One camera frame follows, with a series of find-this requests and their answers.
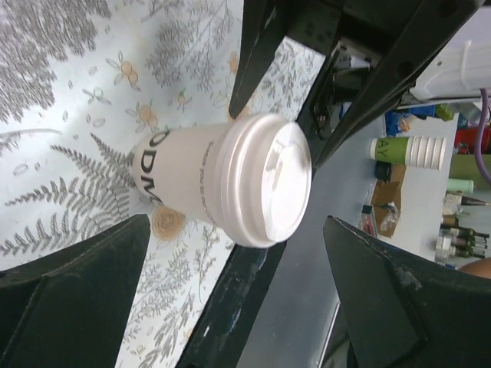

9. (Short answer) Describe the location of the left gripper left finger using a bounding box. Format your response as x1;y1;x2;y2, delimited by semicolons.
1;215;150;367

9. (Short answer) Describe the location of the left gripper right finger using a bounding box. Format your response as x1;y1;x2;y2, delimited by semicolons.
324;216;490;367

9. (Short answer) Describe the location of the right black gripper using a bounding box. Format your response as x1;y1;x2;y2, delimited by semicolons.
229;0;482;167

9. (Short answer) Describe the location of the white cup lid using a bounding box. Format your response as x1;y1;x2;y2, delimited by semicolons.
216;113;312;248

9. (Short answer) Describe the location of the white paper coffee cup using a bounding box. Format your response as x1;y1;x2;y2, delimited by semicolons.
132;126;239;238

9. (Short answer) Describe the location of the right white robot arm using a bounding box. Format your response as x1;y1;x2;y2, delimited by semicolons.
229;0;490;166

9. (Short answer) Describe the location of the background striped cup stack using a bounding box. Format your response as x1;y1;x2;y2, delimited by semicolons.
369;136;447;170

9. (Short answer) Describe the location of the floral table mat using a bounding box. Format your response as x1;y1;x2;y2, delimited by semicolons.
1;1;322;367

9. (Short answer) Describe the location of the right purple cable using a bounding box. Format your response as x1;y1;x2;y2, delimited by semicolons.
475;87;491;173

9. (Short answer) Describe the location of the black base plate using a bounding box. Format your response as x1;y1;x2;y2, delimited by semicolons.
177;51;340;368

